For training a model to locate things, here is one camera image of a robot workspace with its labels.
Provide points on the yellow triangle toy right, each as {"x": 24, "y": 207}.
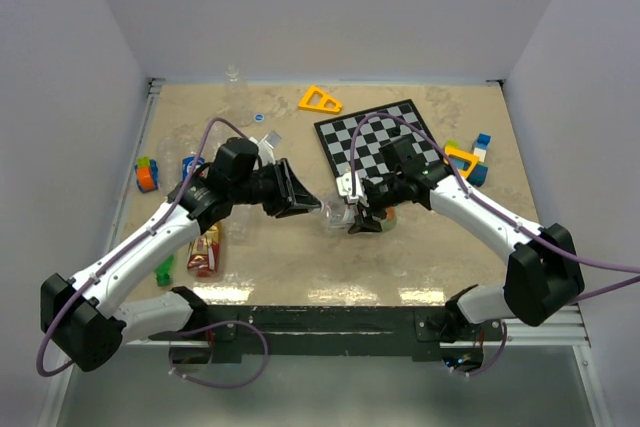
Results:
{"x": 462, "y": 160}

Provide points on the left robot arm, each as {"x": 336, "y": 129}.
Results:
{"x": 87, "y": 315}

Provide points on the red label tea bottle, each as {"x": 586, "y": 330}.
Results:
{"x": 204, "y": 254}

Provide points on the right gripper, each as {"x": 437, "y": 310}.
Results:
{"x": 363, "y": 224}

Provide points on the Pepsi label bottle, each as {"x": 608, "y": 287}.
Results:
{"x": 190, "y": 163}

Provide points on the clear slim bottle white cap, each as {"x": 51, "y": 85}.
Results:
{"x": 239, "y": 224}

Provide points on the clear Pocari bottle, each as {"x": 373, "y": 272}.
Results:
{"x": 237, "y": 94}

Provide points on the yellow triangle toy far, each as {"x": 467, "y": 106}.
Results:
{"x": 317, "y": 100}

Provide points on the black table front rail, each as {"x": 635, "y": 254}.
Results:
{"x": 331, "y": 331}

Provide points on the grapefruit tea bottle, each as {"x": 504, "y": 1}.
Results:
{"x": 340, "y": 216}

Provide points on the blue toy blocks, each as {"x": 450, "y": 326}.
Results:
{"x": 478, "y": 175}

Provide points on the green plastic bottle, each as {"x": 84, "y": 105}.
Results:
{"x": 163, "y": 272}

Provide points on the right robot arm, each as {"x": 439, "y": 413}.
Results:
{"x": 541, "y": 275}

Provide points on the chessboard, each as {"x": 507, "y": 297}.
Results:
{"x": 331, "y": 154}

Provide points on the clear bottle yellow cap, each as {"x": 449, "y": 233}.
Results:
{"x": 168, "y": 160}

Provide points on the colourful toy car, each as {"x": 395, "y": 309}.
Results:
{"x": 146, "y": 171}

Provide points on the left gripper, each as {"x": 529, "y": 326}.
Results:
{"x": 291, "y": 196}

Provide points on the yellow triangle toy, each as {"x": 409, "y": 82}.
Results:
{"x": 317, "y": 100}
{"x": 462, "y": 160}

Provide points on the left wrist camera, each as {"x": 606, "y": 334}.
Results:
{"x": 266, "y": 146}

